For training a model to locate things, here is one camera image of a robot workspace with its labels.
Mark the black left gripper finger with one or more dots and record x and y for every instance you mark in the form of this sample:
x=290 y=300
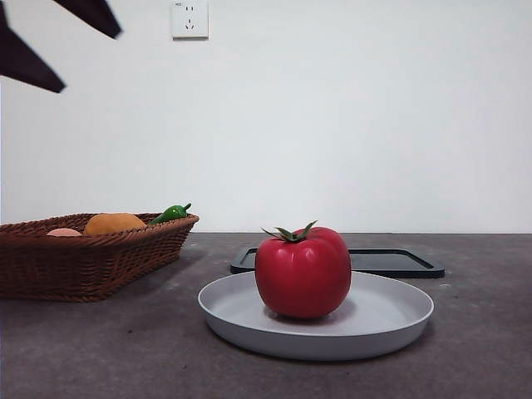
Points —
x=25 y=58
x=97 y=16

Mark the red tomato with green stem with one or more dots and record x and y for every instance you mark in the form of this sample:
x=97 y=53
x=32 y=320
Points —
x=303 y=278

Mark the pale brown egg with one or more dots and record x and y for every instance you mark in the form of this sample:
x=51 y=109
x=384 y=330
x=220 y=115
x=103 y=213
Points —
x=64 y=232

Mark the yellow-orange potato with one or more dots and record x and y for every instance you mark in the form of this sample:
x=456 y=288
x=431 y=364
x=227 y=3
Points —
x=112 y=223

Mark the green pepper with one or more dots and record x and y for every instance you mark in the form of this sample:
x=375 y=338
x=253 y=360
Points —
x=168 y=215

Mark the brown wicker basket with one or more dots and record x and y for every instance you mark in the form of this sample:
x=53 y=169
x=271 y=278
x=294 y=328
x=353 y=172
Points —
x=83 y=266

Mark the round grey plate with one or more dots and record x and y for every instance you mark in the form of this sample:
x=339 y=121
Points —
x=232 y=307

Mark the dark rectangular tray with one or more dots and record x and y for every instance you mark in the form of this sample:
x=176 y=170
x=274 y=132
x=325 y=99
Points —
x=395 y=262

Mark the white wall socket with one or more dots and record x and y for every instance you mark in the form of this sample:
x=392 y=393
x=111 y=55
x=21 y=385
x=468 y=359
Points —
x=190 y=21

